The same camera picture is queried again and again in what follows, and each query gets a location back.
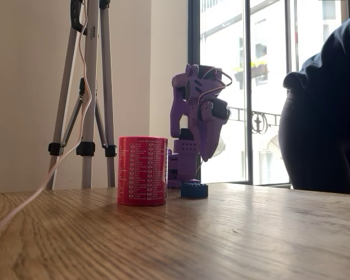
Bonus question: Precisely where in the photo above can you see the blue toy brick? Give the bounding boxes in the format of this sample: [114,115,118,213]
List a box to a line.
[180,178,209,200]

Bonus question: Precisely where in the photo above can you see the red printed cup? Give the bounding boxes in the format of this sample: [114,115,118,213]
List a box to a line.
[117,135,168,207]

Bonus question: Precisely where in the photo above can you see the black balcony railing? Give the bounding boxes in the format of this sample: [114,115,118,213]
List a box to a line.
[227,106,282,135]

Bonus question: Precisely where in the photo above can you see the flower box with plants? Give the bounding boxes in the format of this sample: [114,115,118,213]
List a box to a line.
[231,60,271,83]

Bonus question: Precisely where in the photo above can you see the person's body in dark clothes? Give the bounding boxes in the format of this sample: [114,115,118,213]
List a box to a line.
[278,8,350,196]

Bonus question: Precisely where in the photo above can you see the multicolour servo wire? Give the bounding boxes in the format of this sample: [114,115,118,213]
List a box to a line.
[199,66,233,102]

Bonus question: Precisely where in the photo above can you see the dark window frame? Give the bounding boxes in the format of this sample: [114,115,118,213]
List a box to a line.
[187,0,299,188]

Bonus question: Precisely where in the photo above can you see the silver camera tripod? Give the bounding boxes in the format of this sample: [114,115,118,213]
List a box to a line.
[45,0,118,191]

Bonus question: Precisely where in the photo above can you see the white cable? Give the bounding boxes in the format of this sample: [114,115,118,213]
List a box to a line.
[0,0,93,249]

